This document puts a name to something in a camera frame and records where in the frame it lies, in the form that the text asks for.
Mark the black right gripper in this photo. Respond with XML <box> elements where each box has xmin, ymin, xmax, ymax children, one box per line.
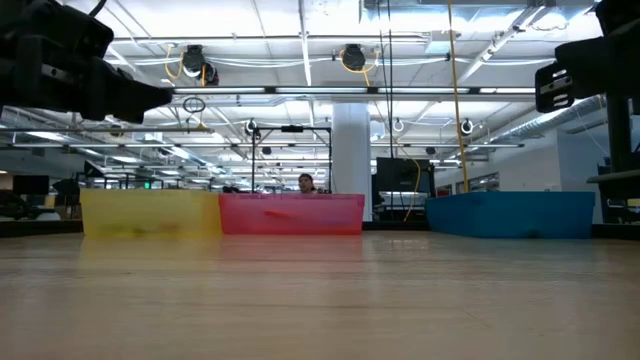
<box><xmin>535</xmin><ymin>19</ymin><xmax>640</xmax><ymax>114</ymax></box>

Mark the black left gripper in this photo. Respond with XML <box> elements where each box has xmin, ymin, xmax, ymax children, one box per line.
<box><xmin>0</xmin><ymin>4</ymin><xmax>174</xmax><ymax>125</ymax></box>

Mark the large grey desk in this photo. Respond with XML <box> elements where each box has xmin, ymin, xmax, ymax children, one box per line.
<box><xmin>587</xmin><ymin>168</ymin><xmax>640</xmax><ymax>201</ymax></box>

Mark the yellow translucent plastic bin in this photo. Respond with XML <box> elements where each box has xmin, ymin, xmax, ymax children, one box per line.
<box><xmin>79</xmin><ymin>188</ymin><xmax>223</xmax><ymax>239</ymax></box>

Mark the blue plastic bin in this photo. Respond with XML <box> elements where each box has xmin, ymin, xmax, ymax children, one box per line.
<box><xmin>424</xmin><ymin>190</ymin><xmax>597</xmax><ymax>240</ymax></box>

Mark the black background screen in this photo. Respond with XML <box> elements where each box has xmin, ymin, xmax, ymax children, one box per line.
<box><xmin>12</xmin><ymin>173</ymin><xmax>51</xmax><ymax>197</ymax></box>

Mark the black background monitor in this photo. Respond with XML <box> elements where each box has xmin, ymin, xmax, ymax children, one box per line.
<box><xmin>374</xmin><ymin>156</ymin><xmax>435</xmax><ymax>194</ymax></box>

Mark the long ceiling light bar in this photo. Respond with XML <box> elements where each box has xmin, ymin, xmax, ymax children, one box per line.
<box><xmin>172</xmin><ymin>85</ymin><xmax>539</xmax><ymax>96</ymax></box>

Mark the person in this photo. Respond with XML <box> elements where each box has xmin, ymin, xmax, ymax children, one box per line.
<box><xmin>297</xmin><ymin>173</ymin><xmax>318</xmax><ymax>195</ymax></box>

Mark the white building column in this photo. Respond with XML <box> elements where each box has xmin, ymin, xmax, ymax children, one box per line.
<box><xmin>331</xmin><ymin>102</ymin><xmax>374</xmax><ymax>222</ymax></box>

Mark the pink translucent plastic bin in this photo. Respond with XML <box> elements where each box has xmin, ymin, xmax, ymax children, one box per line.
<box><xmin>218</xmin><ymin>192</ymin><xmax>366</xmax><ymax>236</ymax></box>

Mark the silver ceiling duct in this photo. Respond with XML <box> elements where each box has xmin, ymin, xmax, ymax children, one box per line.
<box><xmin>492</xmin><ymin>94</ymin><xmax>606</xmax><ymax>144</ymax></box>

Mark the black ceiling cable reel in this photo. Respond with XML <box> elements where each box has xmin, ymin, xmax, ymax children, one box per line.
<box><xmin>340</xmin><ymin>43</ymin><xmax>367</xmax><ymax>72</ymax></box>
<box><xmin>180</xmin><ymin>43</ymin><xmax>207</xmax><ymax>76</ymax></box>

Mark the yellow hanging cable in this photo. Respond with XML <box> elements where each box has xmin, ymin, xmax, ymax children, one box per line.
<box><xmin>446</xmin><ymin>0</ymin><xmax>471</xmax><ymax>194</ymax></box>

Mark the black metal rig frame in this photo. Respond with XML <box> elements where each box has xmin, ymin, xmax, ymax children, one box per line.
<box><xmin>0</xmin><ymin>219</ymin><xmax>640</xmax><ymax>239</ymax></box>

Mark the black background frame rig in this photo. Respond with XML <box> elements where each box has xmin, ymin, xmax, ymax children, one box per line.
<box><xmin>249</xmin><ymin>124</ymin><xmax>335</xmax><ymax>195</ymax></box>

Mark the black hanging cable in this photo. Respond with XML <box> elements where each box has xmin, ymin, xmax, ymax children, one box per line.
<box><xmin>377</xmin><ymin>0</ymin><xmax>396</xmax><ymax>151</ymax></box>

